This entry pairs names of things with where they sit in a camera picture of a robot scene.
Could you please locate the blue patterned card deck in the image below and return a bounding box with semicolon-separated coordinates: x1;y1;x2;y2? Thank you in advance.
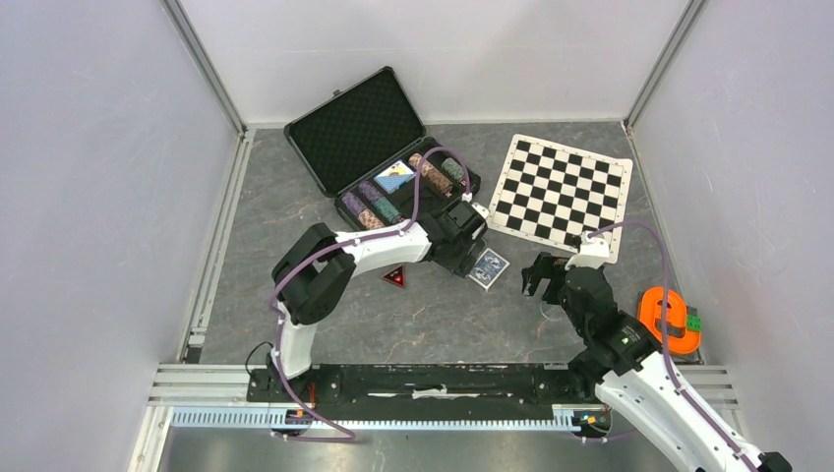
467;248;510;290

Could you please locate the purple chip stack front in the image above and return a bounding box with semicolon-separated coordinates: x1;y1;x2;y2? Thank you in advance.
341;192;368;219

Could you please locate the purple chip stack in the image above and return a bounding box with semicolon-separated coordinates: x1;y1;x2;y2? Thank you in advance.
341;192;368;219
358;181;384;204

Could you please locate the black poker set case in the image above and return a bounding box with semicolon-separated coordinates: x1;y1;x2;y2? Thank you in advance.
284;67;481;231

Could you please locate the clear round disc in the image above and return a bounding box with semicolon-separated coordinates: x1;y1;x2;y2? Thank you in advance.
539;301;559;322

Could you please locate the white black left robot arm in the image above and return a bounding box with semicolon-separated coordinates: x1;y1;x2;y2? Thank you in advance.
268;200;489;401

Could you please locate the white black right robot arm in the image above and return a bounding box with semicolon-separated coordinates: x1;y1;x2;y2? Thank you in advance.
521;253;793;471

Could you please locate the pink chip stack upper row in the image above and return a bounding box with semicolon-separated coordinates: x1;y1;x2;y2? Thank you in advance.
408;153;453;197

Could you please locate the pink chip stack row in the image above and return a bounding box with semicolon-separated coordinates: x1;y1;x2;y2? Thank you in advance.
408;153;453;197
357;208;387;230

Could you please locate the green chip stack upper row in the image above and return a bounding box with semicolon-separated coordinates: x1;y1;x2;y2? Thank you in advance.
442;157;466;185

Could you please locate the green chip stack row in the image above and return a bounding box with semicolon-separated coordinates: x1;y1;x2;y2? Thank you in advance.
442;157;466;185
372;197;403;224

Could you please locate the red black all-in triangle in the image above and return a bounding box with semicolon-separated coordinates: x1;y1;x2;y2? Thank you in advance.
382;265;406;289

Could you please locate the green chip stack middle row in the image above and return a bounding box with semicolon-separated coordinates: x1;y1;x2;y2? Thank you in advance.
372;197;403;224

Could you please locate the blue boxed card deck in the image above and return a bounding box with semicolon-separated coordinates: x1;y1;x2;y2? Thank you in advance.
374;159;415;195

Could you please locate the pink chip stack lower row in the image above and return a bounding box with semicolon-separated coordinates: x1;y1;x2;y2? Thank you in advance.
357;208;387;230

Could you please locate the black white chessboard mat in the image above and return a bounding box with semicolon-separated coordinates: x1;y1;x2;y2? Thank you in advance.
487;134;633;253

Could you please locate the orange tape dispenser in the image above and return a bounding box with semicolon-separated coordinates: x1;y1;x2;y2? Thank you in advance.
636;286;703;356

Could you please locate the green toy brick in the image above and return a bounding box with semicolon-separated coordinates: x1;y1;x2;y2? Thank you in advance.
685;315;702;332

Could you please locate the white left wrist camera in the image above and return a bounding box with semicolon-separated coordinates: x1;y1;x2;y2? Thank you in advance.
461;193;489;220

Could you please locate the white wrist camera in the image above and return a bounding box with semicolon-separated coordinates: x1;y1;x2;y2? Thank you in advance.
566;232;611;270
461;193;489;220

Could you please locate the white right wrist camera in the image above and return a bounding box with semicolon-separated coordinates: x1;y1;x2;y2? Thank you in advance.
566;232;611;270

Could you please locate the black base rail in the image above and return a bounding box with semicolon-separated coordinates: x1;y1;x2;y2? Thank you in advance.
247;364;612;428

